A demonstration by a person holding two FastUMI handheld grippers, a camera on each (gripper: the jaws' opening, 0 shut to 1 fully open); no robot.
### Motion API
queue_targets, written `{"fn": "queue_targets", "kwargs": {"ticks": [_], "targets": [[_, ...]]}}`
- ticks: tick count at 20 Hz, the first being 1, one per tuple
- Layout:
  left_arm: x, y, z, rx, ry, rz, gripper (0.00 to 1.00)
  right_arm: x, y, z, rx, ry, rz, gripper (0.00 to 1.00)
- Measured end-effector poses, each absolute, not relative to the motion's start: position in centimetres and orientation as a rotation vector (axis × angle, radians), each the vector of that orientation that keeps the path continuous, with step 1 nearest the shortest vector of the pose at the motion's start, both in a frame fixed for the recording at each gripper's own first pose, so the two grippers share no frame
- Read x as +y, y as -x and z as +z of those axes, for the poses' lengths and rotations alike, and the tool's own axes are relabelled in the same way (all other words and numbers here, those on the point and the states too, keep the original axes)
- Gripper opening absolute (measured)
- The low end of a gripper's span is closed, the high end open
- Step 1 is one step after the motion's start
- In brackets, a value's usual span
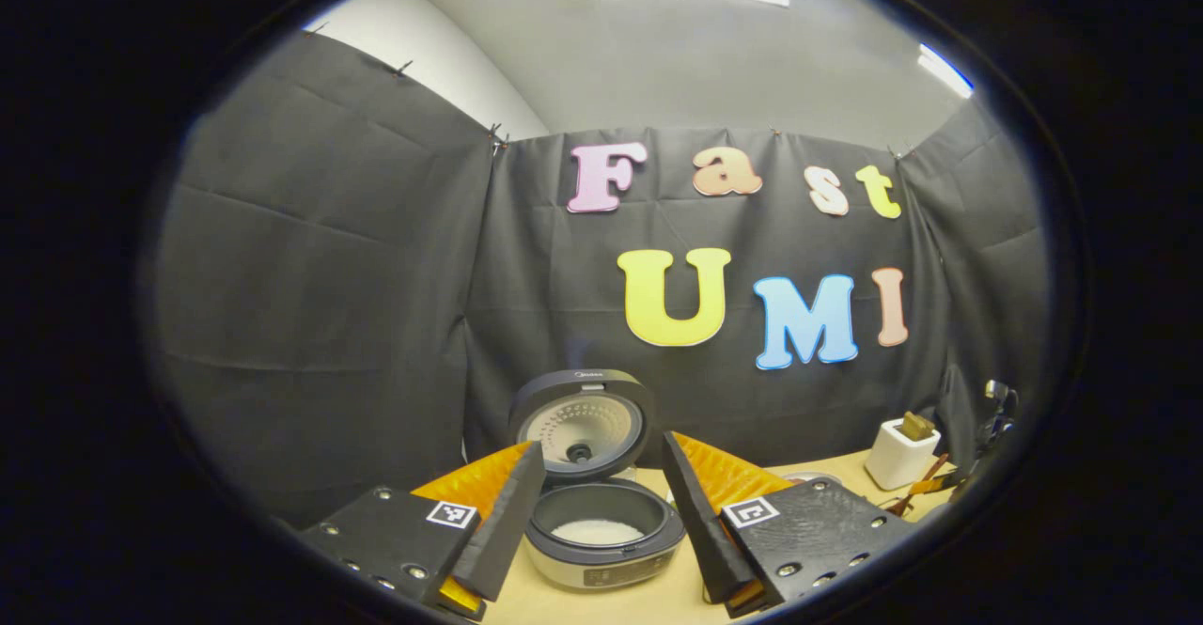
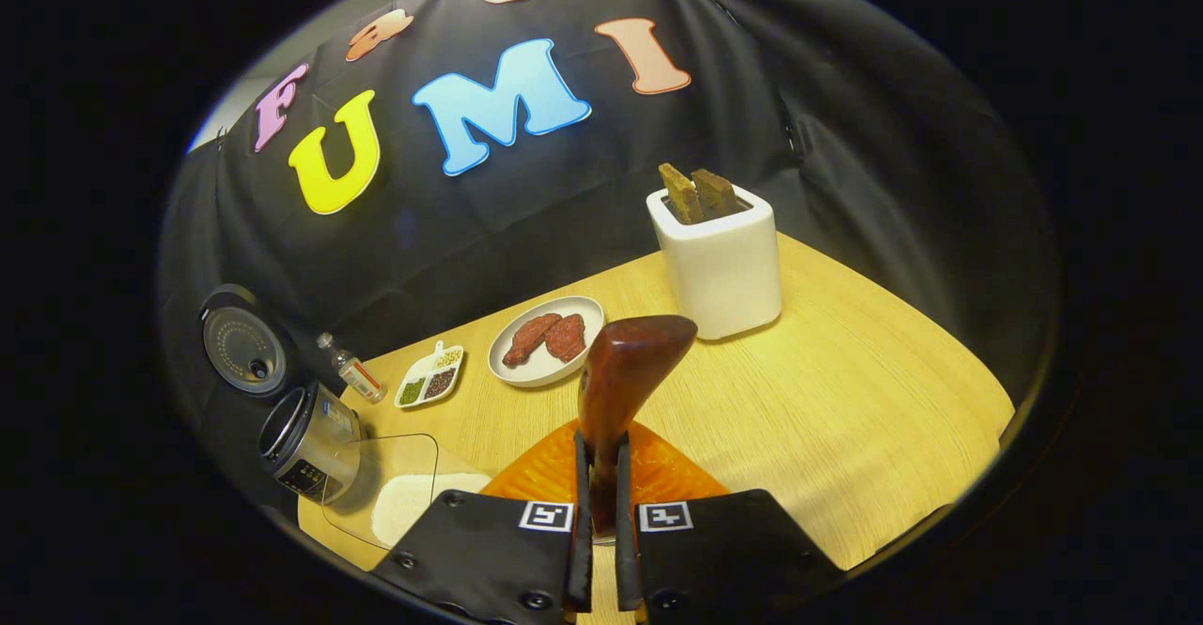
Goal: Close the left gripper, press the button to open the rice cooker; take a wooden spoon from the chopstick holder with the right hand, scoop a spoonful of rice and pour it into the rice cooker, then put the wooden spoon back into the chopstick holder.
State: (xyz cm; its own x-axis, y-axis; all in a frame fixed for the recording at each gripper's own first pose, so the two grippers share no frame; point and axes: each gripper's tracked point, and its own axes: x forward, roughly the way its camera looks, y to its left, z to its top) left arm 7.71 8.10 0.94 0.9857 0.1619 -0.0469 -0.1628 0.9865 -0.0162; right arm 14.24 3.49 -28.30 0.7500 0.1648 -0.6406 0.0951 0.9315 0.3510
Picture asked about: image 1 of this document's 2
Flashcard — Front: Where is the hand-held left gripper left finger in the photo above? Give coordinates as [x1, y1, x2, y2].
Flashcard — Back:
[301, 439, 548, 621]

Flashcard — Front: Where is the brown wooden spoon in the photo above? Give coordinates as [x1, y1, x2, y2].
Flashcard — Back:
[883, 453, 950, 518]

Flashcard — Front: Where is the dark grey rice cooker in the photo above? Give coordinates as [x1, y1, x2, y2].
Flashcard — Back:
[508, 368, 687, 591]

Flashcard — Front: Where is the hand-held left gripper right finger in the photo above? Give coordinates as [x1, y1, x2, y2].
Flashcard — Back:
[661, 432, 917, 618]

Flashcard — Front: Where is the small ceiling light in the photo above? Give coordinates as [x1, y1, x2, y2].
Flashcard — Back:
[916, 42, 976, 100]

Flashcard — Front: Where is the white toaster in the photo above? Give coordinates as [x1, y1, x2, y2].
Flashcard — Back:
[865, 418, 942, 492]

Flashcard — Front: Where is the white rice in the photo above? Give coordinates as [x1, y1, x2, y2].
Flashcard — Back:
[550, 519, 647, 546]

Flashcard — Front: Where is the black backdrop cloth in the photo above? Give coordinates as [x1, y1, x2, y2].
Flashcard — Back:
[150, 28, 1049, 532]

